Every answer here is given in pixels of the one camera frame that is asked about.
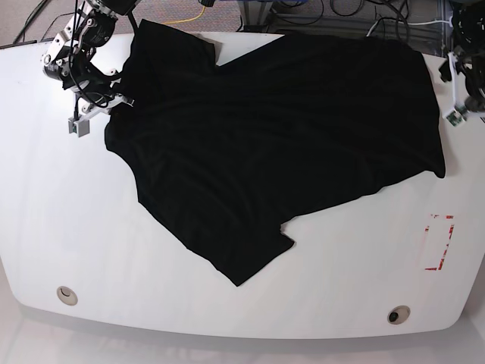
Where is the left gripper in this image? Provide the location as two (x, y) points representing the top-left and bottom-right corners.
(440, 52), (484, 114)

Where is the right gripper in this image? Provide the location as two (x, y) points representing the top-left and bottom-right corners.
(70, 68), (134, 120)

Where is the black t-shirt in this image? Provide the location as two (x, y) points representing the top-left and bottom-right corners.
(105, 20), (446, 286)

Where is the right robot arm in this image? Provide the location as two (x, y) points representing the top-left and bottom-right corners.
(42, 0), (138, 121)

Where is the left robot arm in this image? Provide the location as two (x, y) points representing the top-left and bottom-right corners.
(440, 1), (484, 119)

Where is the red tape rectangle marking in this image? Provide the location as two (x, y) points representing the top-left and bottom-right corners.
(420, 214), (455, 271)

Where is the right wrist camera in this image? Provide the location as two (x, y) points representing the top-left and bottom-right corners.
(68, 117), (90, 137)

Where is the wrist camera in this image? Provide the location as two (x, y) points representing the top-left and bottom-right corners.
(443, 105), (468, 127)
(68, 117), (90, 137)

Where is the white cable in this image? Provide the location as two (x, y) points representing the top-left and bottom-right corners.
(365, 17), (454, 39)

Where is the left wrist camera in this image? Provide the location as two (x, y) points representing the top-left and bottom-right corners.
(443, 105), (468, 127)

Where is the yellow cable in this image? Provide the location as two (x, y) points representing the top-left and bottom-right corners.
(162, 3), (208, 26)

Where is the left table cable grommet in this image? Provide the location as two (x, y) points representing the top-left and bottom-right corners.
(56, 287), (78, 306)

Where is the table cable grommet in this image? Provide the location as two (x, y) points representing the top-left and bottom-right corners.
(56, 287), (78, 306)
(387, 306), (411, 325)

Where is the right table cable grommet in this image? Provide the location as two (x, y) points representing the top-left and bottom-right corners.
(387, 306), (411, 325)

